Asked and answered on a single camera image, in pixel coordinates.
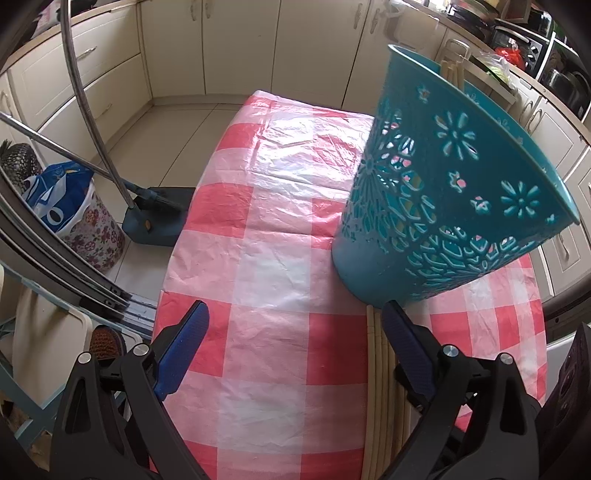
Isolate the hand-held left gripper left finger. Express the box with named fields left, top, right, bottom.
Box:
left=50, top=300, right=211, bottom=480

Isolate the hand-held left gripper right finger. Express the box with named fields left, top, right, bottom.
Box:
left=379, top=300, right=543, bottom=480

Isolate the row of wooden chopsticks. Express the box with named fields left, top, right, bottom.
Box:
left=362, top=305, right=419, bottom=480

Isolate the teal perforated plastic bucket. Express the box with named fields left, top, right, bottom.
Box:
left=331, top=44, right=581, bottom=309

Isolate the brown bristle brush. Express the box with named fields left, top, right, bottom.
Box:
left=90, top=325, right=126, bottom=360

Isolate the red checkered plastic tablecloth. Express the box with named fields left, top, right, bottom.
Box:
left=157, top=90, right=550, bottom=480

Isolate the floral trash bin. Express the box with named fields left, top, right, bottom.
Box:
left=60, top=182, right=126, bottom=273

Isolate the blue printed plastic bag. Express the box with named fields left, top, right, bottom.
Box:
left=21, top=161, right=95, bottom=236

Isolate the dark woven basket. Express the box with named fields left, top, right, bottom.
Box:
left=0, top=142, right=42, bottom=185

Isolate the white trolley cart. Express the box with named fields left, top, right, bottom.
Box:
left=443, top=39, right=520, bottom=109

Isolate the plastic bag of greens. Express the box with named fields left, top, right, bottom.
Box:
left=475, top=48, right=513, bottom=84

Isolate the black pot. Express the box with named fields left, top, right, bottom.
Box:
left=549, top=69, right=583, bottom=109

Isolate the red plastic bag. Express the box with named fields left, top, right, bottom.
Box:
left=495, top=46, right=527, bottom=70

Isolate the black toaster oven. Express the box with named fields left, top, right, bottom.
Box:
left=494, top=25, right=555, bottom=77

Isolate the white hanging bin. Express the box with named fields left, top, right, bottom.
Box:
left=381, top=0, right=437, bottom=38

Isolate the stack of pots and dishes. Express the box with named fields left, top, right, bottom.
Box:
left=450, top=0, right=499, bottom=40

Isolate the blue dustpan with metal handle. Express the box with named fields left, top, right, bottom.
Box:
left=62, top=0, right=197, bottom=246

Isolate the broom with metal handle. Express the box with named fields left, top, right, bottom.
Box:
left=0, top=112, right=188, bottom=213

